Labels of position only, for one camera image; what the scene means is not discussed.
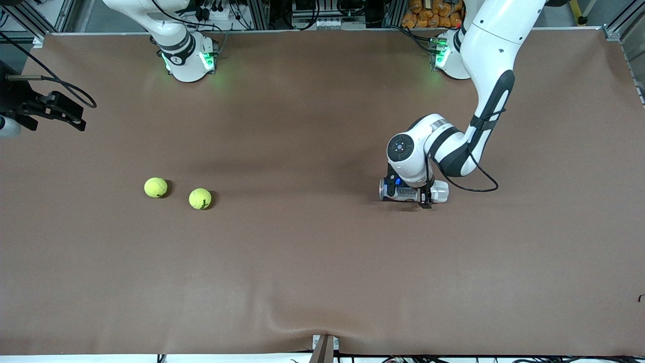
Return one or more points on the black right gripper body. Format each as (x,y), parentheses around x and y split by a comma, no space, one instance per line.
(15,99)

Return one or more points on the clear tennis ball can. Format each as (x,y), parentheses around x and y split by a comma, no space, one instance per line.
(409,194)

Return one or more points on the yellow-green tennis ball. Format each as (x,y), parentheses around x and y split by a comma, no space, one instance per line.
(199,198)
(155,186)

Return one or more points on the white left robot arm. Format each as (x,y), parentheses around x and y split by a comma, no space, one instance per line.
(494,45)

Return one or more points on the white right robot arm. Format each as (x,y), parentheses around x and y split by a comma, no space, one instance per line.
(186,55)

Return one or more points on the brown table mat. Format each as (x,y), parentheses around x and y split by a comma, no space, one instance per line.
(322,262)

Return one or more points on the orange snack packets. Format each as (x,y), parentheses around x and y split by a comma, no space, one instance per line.
(428,12)

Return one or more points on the white power strip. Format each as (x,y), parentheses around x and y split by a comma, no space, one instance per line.
(219,12)

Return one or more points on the aluminium frame rail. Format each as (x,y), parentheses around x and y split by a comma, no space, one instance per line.
(627,30)
(30,17)

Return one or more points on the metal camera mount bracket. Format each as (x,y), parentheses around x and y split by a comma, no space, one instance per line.
(325,348)

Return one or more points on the yellow black post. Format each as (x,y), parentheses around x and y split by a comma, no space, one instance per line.
(579,12)

